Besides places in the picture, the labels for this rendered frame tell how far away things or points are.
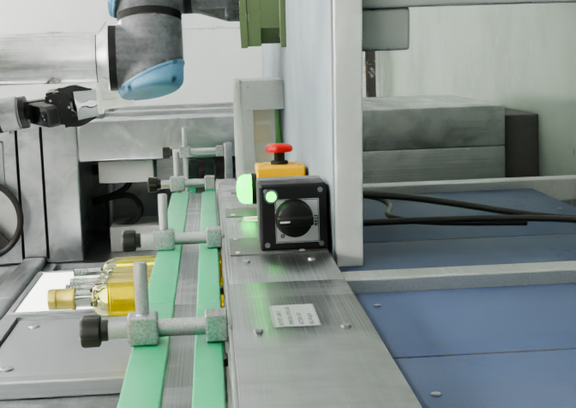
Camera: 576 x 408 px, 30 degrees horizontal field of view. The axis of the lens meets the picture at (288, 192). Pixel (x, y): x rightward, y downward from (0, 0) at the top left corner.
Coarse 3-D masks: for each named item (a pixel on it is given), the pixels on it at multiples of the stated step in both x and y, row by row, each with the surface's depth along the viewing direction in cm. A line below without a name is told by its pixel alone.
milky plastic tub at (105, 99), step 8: (104, 24) 234; (96, 32) 222; (96, 88) 223; (104, 88) 224; (104, 96) 225; (112, 96) 225; (104, 104) 225; (112, 104) 225; (120, 104) 226; (128, 104) 226
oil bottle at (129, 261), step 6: (114, 258) 193; (120, 258) 192; (126, 258) 192; (132, 258) 192; (138, 258) 192; (144, 258) 192; (150, 258) 191; (108, 264) 189; (114, 264) 189; (120, 264) 189; (126, 264) 189; (132, 264) 189; (150, 264) 189; (102, 270) 190
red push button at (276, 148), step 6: (270, 144) 157; (276, 144) 157; (282, 144) 156; (288, 144) 157; (270, 150) 156; (276, 150) 156; (282, 150) 156; (288, 150) 156; (276, 156) 157; (282, 156) 157
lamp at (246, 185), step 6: (246, 174) 158; (252, 174) 157; (240, 180) 157; (246, 180) 156; (252, 180) 156; (240, 186) 156; (246, 186) 156; (252, 186) 156; (240, 192) 156; (246, 192) 156; (252, 192) 156; (240, 198) 157; (246, 198) 156; (252, 198) 156
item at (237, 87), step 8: (232, 88) 218; (240, 88) 203; (240, 96) 203; (240, 104) 203; (240, 112) 202; (240, 120) 202; (240, 128) 203; (240, 136) 203; (240, 144) 203; (240, 152) 203; (240, 160) 203; (240, 168) 204
